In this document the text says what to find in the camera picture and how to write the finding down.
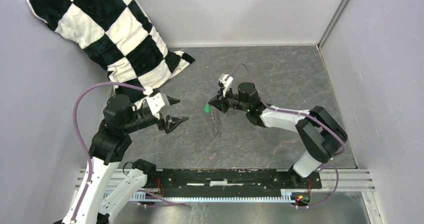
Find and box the metal key organizer plate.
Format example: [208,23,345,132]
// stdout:
[210,109,221,138]

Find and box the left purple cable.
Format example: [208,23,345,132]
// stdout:
[70,82,188,224]

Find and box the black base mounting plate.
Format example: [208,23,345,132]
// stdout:
[144,168,322,198]

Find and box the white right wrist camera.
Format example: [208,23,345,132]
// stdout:
[217,73,234,98]

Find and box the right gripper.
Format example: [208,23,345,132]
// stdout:
[208,85,250,113]

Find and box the key with green tag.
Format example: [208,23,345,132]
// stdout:
[204,105,211,113]

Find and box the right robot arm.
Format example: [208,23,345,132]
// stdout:
[208,82,348,188]

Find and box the aluminium corner profile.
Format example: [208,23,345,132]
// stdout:
[316,0,351,52]

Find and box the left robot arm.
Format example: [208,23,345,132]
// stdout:
[58,90,188,223]

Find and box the black and white checkered pillow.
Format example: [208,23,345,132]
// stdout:
[27,0,195,103]

